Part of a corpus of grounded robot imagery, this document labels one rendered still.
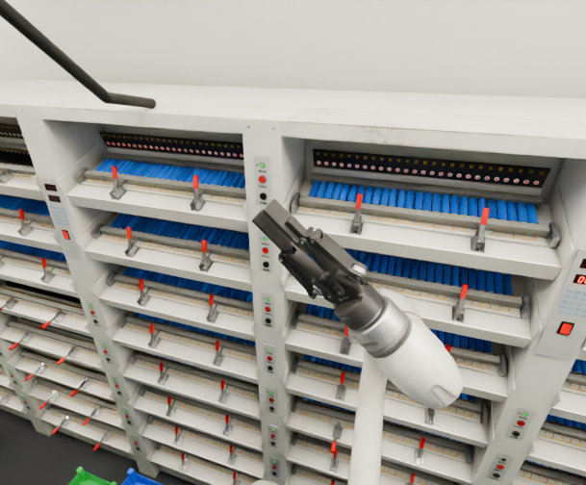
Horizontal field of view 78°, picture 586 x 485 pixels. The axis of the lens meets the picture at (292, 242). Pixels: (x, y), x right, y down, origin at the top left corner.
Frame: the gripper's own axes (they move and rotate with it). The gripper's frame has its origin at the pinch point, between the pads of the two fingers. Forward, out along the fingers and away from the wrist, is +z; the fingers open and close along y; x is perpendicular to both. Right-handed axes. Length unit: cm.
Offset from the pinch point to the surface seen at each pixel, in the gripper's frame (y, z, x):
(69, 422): 199, -11, -35
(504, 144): -18.6, -20.1, 36.4
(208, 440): 131, -56, -10
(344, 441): 65, -74, 6
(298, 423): 76, -61, 4
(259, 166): 20.3, 9.4, 24.5
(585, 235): -20, -44, 36
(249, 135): 17.0, 15.8, 26.1
